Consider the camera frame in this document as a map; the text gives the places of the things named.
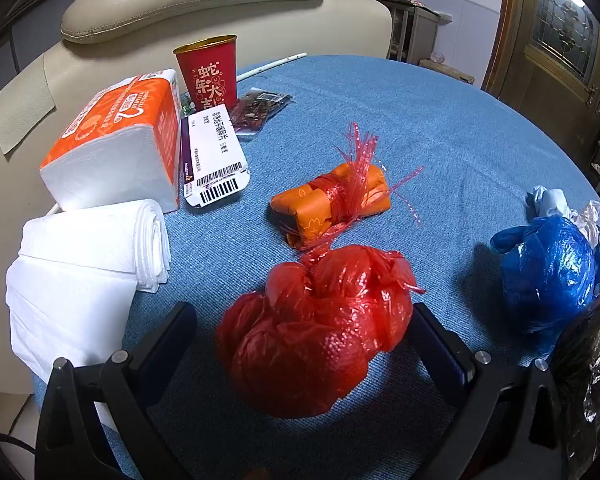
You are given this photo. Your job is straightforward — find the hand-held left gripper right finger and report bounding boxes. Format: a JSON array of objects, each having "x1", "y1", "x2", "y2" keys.
[{"x1": 412, "y1": 303, "x2": 577, "y2": 480}]

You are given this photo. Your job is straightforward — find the white folded paper towels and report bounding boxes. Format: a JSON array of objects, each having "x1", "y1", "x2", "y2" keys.
[{"x1": 5, "y1": 199, "x2": 172, "y2": 386}]

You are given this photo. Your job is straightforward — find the blue plastic bag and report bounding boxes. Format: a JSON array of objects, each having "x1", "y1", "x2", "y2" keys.
[{"x1": 490, "y1": 216, "x2": 600, "y2": 356}]

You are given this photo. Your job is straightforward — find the silver foil wrapper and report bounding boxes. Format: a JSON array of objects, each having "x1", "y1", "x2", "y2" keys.
[{"x1": 550, "y1": 290, "x2": 600, "y2": 478}]

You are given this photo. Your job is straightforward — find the orange tissue pack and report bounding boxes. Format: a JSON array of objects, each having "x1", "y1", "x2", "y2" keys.
[{"x1": 39, "y1": 69, "x2": 183, "y2": 213}]

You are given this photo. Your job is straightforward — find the orange packet with red strips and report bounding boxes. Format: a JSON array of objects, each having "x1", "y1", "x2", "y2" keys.
[{"x1": 270, "y1": 122, "x2": 425, "y2": 251}]

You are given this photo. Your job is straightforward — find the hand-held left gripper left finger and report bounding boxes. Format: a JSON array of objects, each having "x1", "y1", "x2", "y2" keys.
[{"x1": 35, "y1": 302, "x2": 197, "y2": 480}]

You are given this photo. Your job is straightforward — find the pale blue crumpled tissue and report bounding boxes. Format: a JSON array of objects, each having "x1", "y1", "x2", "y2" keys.
[{"x1": 525, "y1": 185, "x2": 581, "y2": 223}]

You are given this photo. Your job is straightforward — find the white plastic tube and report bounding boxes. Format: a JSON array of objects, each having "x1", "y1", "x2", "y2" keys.
[{"x1": 236, "y1": 51, "x2": 308, "y2": 82}]

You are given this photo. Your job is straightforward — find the beige leather sofa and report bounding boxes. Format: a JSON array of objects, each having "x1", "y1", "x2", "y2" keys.
[{"x1": 0, "y1": 0, "x2": 393, "y2": 461}]

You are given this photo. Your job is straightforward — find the brown cardboard box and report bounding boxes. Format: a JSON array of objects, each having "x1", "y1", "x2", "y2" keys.
[{"x1": 419, "y1": 58, "x2": 476, "y2": 86}]

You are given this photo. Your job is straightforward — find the white and purple medicine box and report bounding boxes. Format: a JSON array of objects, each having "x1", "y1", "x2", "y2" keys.
[{"x1": 180, "y1": 106, "x2": 252, "y2": 208}]

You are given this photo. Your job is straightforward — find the dark snack packet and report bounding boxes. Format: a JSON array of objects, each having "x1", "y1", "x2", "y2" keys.
[{"x1": 228, "y1": 87, "x2": 293, "y2": 137}]

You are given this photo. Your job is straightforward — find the black cable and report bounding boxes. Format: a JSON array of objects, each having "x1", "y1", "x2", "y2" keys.
[{"x1": 0, "y1": 395, "x2": 38, "y2": 453}]

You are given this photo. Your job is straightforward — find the wooden glazed door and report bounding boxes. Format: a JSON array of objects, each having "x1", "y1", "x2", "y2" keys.
[{"x1": 481, "y1": 0, "x2": 600, "y2": 128}]

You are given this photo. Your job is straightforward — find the white crumpled paper ball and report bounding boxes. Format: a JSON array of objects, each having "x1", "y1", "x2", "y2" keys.
[{"x1": 570, "y1": 201, "x2": 600, "y2": 248}]

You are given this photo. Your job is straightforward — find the red paper cup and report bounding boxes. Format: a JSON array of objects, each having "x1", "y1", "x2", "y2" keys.
[{"x1": 173, "y1": 35, "x2": 239, "y2": 113}]

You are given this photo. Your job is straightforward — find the blue tablecloth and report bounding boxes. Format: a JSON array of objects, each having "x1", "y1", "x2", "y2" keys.
[{"x1": 32, "y1": 54, "x2": 600, "y2": 480}]

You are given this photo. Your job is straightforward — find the red plastic bag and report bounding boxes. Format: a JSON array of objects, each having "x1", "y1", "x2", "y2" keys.
[{"x1": 215, "y1": 244, "x2": 427, "y2": 418}]

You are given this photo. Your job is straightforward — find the radiator cover cabinet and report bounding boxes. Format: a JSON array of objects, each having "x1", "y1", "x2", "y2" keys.
[{"x1": 360, "y1": 0, "x2": 453, "y2": 66}]

